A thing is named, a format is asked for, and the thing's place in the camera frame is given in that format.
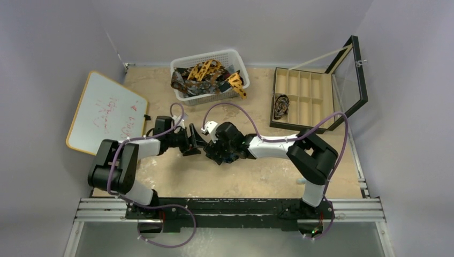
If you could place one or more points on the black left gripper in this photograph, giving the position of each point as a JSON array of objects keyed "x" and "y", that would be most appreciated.
[{"x": 195, "y": 141}]

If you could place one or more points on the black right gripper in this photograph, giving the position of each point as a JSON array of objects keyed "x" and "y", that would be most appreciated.
[{"x": 216, "y": 152}]

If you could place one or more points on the navy blue shell pattern tie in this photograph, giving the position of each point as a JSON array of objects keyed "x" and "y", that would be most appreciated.
[{"x": 224, "y": 157}]

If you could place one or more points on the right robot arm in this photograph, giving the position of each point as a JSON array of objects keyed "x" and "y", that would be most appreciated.
[{"x": 310, "y": 154}]

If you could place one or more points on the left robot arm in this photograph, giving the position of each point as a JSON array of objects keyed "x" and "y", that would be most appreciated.
[{"x": 115, "y": 165}]

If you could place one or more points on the dark brown patterned tie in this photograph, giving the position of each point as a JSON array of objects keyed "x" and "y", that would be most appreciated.
[{"x": 211, "y": 83}]

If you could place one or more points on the rolled cat pattern tie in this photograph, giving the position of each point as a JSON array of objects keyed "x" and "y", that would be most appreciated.
[{"x": 281, "y": 106}]

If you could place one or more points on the white plastic basket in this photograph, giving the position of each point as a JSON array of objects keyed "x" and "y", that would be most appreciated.
[{"x": 229, "y": 58}]

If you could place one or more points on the black tie display box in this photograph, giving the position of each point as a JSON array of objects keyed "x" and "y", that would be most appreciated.
[{"x": 314, "y": 95}]

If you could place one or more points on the light blue marker pen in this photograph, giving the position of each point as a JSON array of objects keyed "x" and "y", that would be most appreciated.
[{"x": 301, "y": 181}]

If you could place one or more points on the yellow framed whiteboard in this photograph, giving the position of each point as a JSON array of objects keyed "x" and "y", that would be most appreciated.
[{"x": 106, "y": 110}]

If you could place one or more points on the aluminium frame rail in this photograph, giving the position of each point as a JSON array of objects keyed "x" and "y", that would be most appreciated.
[{"x": 251, "y": 193}]

